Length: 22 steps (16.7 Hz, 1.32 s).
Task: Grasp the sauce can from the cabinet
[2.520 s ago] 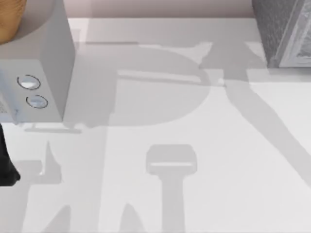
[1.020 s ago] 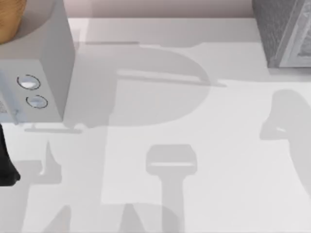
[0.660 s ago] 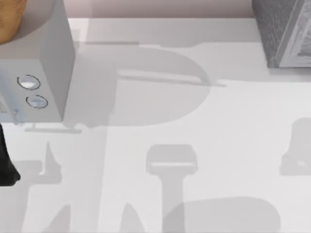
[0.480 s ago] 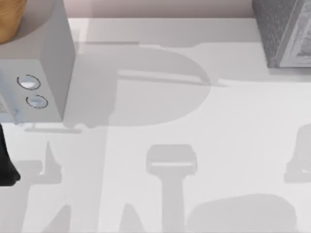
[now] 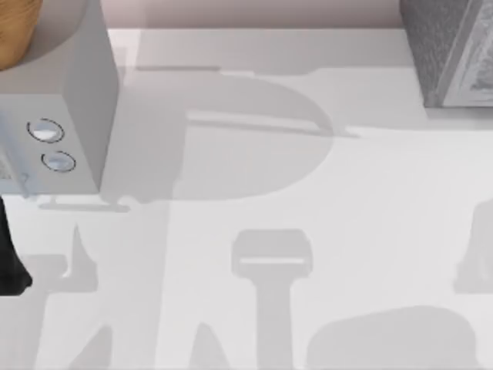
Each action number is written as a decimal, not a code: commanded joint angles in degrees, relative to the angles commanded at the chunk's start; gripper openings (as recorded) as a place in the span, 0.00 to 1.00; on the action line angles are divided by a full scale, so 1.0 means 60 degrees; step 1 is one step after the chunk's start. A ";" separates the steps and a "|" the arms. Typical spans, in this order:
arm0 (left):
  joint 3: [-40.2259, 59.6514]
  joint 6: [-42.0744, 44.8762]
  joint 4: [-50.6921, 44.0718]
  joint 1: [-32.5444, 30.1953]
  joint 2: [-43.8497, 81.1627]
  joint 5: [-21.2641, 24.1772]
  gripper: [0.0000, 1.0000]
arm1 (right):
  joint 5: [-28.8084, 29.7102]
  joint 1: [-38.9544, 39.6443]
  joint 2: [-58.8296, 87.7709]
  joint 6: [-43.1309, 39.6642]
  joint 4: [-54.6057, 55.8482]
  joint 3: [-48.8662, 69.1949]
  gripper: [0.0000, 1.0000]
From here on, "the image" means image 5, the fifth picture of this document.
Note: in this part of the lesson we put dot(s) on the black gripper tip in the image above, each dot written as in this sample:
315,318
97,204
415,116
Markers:
9,266

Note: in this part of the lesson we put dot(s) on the small round microwave knob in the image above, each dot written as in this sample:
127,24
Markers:
58,161

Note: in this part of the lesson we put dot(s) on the large round microwave knob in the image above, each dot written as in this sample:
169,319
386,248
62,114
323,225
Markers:
45,130

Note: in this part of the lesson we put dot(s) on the brown wooden bowl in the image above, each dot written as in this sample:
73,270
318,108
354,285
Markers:
17,27

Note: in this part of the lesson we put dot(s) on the pale microwave oven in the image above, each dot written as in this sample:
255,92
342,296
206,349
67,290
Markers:
82,115

